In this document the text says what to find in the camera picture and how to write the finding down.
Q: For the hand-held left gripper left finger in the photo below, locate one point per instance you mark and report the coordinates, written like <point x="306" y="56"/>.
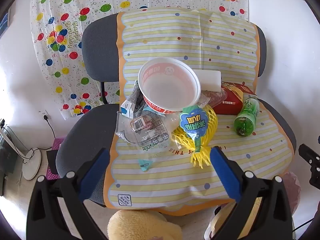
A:
<point x="95" y="175"/>

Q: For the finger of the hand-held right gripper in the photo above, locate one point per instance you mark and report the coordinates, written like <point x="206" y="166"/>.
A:
<point x="315" y="176"/>
<point x="308" y="153"/>

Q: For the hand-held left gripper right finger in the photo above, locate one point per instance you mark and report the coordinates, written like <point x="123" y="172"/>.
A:
<point x="225" y="175"/>

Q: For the clear plastic bag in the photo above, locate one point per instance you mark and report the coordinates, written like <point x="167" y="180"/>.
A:
<point x="292" y="187"/>

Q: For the yellow foam net sleeve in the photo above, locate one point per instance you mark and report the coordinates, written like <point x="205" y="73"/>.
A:
<point x="202" y="155"/>

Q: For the small teal wrapper piece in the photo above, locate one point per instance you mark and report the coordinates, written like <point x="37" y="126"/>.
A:
<point x="145" y="165"/>

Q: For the green plastic bottle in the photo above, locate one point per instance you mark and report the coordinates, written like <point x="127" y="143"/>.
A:
<point x="246" y="120"/>

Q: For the clear wrapper with barcode label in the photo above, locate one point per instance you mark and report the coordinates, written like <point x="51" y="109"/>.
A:
<point x="150" y="130"/>

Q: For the red cardboard box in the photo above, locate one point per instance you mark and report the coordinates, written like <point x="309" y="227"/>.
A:
<point x="230" y="102"/>

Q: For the small blue white carton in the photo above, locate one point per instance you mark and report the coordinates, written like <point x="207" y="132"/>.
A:
<point x="126" y="108"/>

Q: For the clear plastic tray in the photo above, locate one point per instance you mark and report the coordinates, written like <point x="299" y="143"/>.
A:
<point x="215" y="97"/>

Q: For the silver glitter wrapper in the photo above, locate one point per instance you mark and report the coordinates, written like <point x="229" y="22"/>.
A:
<point x="136" y="95"/>

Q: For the white foam block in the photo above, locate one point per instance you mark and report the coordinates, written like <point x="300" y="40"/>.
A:
<point x="208" y="80"/>

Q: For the white instant noodle bowl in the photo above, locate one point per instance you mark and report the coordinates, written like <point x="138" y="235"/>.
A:
<point x="170" y="87"/>

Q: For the black box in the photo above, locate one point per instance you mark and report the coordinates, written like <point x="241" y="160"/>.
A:
<point x="51" y="160"/>

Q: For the purple plastic stool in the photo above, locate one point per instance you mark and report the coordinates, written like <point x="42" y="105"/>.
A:
<point x="58" y="143"/>

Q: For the white slipper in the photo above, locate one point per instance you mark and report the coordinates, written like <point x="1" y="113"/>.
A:
<point x="209" y="231"/>

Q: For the white fan stand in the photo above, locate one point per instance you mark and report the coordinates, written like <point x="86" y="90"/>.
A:
<point x="31" y="165"/>

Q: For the dark cabinet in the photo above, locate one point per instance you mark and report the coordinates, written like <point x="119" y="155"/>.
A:
<point x="7" y="155"/>

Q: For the grey office chair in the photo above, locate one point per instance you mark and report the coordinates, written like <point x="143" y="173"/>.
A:
<point x="97" y="45"/>

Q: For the yellow striped dotted sheet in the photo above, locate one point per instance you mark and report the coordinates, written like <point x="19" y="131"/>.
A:
<point x="175" y="35"/>

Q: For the balloon printed plastic tablecloth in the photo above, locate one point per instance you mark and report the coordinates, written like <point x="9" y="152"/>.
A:
<point x="62" y="17"/>

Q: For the white wall socket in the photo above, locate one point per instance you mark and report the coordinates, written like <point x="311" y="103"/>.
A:
<point x="43" y="113"/>

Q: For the dark wall picture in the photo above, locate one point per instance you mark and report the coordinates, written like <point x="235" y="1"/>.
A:
<point x="5" y="25"/>

